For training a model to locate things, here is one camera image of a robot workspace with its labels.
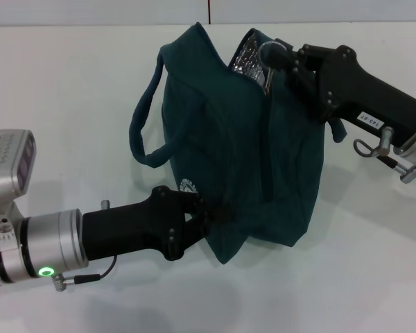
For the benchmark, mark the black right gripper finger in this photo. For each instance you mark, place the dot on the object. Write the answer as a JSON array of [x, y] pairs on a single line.
[[308, 93], [294, 52]]

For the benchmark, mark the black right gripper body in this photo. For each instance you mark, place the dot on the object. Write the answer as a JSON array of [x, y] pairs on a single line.
[[360, 93]]

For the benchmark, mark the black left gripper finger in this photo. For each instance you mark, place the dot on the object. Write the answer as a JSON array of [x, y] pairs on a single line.
[[190, 236], [211, 209]]

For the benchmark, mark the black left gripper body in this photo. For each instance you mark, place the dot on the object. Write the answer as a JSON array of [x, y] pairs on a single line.
[[131, 225]]

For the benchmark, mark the dark teal insulated lunch bag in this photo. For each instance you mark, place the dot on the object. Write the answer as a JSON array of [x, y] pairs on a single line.
[[235, 145]]

